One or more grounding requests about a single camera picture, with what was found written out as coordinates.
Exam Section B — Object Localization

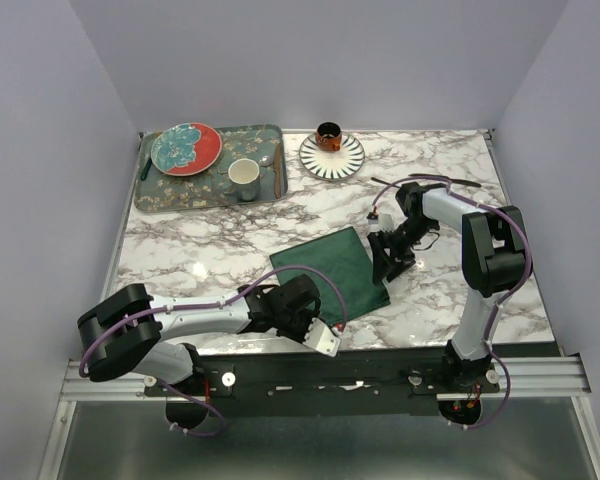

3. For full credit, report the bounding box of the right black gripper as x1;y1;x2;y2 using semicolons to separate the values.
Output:
367;216;438;284

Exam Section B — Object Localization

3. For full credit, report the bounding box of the dark green cloth napkin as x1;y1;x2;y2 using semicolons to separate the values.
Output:
270;227;390;325

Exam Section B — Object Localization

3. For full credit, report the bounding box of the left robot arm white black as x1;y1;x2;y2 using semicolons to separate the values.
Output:
77;275;339;395

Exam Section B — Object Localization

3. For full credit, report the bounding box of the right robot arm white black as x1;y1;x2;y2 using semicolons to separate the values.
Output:
367;175;533;392

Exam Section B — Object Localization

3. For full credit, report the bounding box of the black spoon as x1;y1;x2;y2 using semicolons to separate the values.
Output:
370;177;393;187

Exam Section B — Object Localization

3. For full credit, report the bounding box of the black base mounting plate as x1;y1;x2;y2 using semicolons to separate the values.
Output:
145;347;501;418

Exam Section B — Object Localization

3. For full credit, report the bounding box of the white striped saucer plate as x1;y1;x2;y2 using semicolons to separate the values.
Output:
298;134;366;181

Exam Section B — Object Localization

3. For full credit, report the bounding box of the black knife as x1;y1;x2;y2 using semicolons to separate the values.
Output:
408;173;482;188

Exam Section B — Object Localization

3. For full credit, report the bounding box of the brown glazed cup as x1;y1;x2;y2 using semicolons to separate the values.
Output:
315;122;342;152

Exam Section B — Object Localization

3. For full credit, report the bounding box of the brown wooden knife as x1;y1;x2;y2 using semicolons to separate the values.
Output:
273;144;283;198

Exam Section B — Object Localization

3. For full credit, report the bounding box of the silver spoon on tray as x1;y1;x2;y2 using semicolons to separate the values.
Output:
258;155;273;167

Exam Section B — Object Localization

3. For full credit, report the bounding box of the floral teal serving tray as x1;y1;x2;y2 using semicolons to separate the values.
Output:
133;124;288;213

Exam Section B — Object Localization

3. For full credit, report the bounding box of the red and teal plate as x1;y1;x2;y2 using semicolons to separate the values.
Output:
150;122;223;177

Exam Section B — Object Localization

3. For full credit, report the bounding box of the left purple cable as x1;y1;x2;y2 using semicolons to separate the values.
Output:
77;265;350;439

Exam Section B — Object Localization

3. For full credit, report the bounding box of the cream mug with teal handle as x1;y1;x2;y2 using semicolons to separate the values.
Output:
227;158;260;201

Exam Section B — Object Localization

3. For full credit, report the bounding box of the aluminium frame rail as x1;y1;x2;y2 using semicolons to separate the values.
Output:
35;355;600;480

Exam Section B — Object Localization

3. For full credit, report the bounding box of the green handled utensil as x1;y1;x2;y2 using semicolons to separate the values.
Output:
140;155;152;181

